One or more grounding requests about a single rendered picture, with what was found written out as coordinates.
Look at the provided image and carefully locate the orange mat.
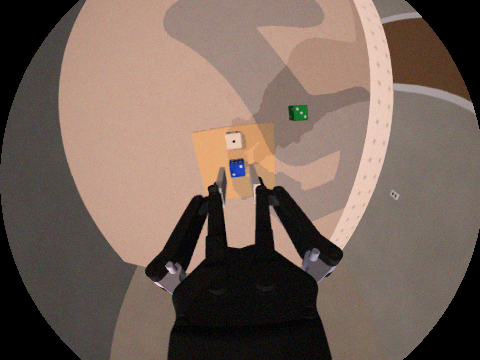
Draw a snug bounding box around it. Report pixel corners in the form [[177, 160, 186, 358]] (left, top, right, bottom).
[[191, 122, 275, 199]]

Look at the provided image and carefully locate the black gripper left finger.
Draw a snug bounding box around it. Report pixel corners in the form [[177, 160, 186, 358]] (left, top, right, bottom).
[[145, 167, 229, 295]]

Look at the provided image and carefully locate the blue die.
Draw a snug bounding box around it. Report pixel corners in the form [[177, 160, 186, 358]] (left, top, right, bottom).
[[229, 158, 245, 178]]

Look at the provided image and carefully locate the white die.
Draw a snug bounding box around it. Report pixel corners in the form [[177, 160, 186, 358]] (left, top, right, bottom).
[[225, 131, 243, 150]]

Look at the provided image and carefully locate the green die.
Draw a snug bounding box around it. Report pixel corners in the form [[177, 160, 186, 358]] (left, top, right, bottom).
[[288, 105, 308, 121]]

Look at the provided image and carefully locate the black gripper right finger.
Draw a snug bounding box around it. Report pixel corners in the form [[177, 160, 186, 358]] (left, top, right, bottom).
[[248, 164, 343, 292]]

